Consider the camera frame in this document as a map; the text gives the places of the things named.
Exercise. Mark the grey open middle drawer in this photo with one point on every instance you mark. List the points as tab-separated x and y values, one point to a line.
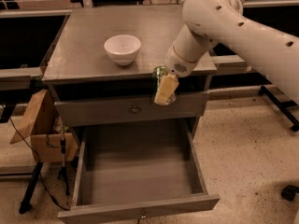
137	170

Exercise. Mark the black chair caster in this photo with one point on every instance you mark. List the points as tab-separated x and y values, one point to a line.
289	192

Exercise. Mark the black stand base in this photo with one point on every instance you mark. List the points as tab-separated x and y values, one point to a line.
282	106

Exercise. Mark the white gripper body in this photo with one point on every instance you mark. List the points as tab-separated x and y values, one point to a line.
175	64

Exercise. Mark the white ceramic bowl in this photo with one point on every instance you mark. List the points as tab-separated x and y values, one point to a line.
122	49

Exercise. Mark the brown cardboard box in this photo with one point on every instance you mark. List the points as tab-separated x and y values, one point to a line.
37	123

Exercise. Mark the grey top drawer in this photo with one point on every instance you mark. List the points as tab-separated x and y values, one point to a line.
129	109

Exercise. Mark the green soda can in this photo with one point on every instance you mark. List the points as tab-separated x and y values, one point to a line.
157	74

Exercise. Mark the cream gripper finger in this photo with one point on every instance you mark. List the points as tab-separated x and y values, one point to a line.
166	89

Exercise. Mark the black tripod stand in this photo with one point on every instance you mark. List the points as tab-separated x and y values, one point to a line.
36	175

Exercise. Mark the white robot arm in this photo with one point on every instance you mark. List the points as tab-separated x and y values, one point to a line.
207	23

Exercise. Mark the grey wooden cabinet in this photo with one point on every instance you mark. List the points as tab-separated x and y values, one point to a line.
79	68

